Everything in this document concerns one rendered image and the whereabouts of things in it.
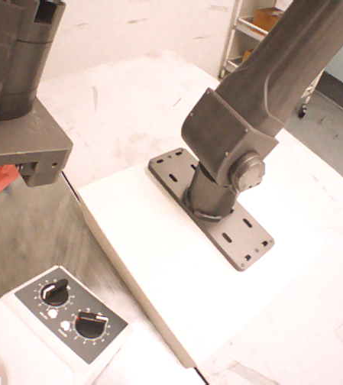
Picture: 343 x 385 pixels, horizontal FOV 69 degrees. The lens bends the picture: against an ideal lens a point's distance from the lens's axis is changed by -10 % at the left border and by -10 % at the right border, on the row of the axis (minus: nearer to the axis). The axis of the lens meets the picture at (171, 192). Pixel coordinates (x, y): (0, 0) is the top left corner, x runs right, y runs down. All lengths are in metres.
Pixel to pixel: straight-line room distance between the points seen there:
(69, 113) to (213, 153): 0.44
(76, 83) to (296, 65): 0.59
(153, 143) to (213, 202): 0.26
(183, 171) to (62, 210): 0.20
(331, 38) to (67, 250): 0.40
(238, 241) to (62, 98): 0.52
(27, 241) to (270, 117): 0.37
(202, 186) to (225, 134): 0.09
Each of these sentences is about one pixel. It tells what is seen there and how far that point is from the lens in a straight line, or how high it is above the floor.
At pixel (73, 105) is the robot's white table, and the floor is 0.90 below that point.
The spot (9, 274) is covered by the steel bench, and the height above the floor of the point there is 0.90.
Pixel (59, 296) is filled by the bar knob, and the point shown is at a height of 0.95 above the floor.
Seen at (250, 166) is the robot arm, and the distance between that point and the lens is 0.25.
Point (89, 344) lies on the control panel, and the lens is 0.32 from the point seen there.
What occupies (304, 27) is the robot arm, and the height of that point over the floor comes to 1.21.
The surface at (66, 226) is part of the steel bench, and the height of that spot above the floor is 0.90.
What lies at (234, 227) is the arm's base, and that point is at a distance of 0.36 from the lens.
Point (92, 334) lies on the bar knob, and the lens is 0.32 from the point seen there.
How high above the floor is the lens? 1.27
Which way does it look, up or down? 52 degrees down
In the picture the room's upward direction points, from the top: 10 degrees clockwise
